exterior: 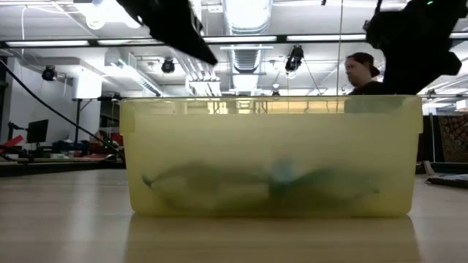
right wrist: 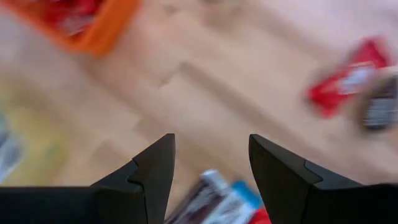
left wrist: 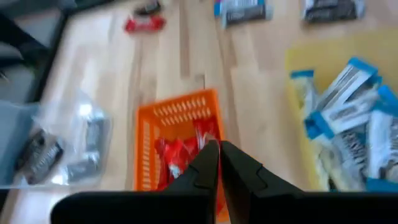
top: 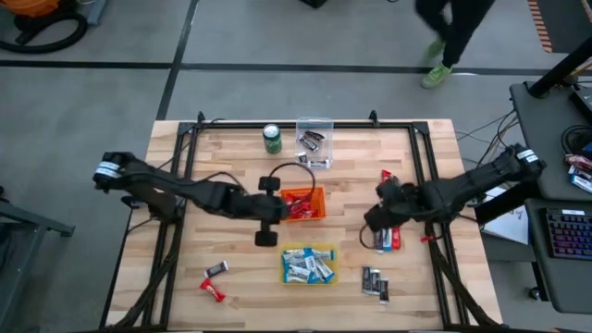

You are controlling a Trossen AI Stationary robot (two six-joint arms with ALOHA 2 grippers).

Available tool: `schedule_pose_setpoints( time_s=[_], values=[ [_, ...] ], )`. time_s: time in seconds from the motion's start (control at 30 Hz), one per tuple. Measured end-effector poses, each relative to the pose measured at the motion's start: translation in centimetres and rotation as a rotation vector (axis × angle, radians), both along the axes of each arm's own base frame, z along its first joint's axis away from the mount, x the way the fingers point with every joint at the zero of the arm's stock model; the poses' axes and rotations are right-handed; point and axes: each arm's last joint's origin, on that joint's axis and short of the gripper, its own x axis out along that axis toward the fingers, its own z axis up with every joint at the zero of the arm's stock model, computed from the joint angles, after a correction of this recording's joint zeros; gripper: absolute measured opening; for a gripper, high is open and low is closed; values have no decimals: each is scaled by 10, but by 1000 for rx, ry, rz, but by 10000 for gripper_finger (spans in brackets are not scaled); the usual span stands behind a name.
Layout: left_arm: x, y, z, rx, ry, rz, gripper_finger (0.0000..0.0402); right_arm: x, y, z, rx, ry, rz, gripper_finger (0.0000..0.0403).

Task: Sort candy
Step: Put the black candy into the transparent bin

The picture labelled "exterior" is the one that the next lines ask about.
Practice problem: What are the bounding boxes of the white box unit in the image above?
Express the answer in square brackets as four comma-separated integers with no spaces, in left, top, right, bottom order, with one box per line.
[72,75,103,99]

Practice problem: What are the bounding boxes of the white ceiling pipes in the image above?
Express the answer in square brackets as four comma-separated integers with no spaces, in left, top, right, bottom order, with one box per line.
[155,0,223,98]

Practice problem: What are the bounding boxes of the black legged high table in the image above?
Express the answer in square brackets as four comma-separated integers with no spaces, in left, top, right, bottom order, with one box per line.
[72,97,102,142]

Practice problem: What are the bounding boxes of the black metal pole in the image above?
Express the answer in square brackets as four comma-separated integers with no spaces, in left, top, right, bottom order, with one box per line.
[429,113,437,164]

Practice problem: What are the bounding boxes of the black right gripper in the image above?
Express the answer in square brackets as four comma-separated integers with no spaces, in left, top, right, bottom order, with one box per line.
[365,0,464,96]

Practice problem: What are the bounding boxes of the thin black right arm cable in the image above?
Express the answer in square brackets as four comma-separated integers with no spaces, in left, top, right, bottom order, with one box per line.
[336,0,344,96]

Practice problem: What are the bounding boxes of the seated person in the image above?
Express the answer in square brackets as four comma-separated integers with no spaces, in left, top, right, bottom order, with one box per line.
[88,129,113,156]

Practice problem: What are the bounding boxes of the white ceiling light fixture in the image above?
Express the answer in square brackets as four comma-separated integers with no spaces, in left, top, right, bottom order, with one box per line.
[104,49,165,98]

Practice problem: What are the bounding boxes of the long linear ceiling light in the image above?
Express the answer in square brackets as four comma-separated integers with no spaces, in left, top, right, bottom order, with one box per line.
[0,33,468,48]

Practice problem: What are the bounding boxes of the dark Hershey's bar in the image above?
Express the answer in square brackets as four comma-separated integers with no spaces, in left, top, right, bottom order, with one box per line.
[425,172,468,190]

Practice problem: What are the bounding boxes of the black computer monitor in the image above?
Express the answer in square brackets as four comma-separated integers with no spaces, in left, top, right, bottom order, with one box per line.
[26,119,50,144]

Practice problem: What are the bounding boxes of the white round ceiling lamp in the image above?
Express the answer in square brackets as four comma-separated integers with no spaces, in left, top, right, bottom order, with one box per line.
[84,10,107,31]

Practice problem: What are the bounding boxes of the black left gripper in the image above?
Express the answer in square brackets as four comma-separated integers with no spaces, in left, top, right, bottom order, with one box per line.
[116,0,219,66]

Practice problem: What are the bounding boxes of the patterned wall hanging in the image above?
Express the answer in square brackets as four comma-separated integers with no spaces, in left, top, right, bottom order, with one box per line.
[437,114,468,164]

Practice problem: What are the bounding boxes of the yellow translucent plastic bin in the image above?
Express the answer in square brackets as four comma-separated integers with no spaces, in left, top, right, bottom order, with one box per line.
[118,94,424,218]

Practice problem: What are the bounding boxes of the white blue Hershey's bar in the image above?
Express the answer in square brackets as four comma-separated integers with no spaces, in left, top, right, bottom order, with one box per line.
[295,166,381,207]
[267,157,299,200]
[141,163,271,212]

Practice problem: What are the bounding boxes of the silver ventilation duct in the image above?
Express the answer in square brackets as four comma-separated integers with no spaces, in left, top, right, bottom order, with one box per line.
[222,0,274,92]

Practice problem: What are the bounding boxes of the standing person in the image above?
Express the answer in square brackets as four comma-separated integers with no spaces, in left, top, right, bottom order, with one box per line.
[344,51,407,114]

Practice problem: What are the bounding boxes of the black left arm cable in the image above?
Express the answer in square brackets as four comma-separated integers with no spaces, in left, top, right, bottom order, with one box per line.
[0,57,125,159]

